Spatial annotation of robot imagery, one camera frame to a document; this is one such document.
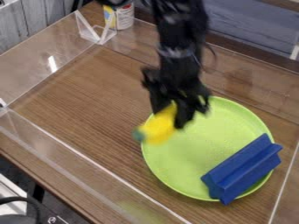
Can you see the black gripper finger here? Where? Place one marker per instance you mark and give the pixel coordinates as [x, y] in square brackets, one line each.
[185, 113]
[159, 97]

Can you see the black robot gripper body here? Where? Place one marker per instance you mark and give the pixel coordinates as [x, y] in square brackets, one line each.
[179, 75]

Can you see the yellow toy banana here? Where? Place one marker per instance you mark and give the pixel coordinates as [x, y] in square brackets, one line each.
[158, 128]

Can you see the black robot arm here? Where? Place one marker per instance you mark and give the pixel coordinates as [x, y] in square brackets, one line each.
[182, 24]

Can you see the green round plate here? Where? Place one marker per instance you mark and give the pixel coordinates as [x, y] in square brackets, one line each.
[197, 148]

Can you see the blue plastic block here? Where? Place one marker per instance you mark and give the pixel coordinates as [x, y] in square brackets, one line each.
[233, 176]

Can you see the clear acrylic corner bracket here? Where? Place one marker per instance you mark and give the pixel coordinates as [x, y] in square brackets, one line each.
[95, 33]

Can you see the clear acrylic enclosure wall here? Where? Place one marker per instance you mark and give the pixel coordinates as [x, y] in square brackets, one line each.
[71, 101]

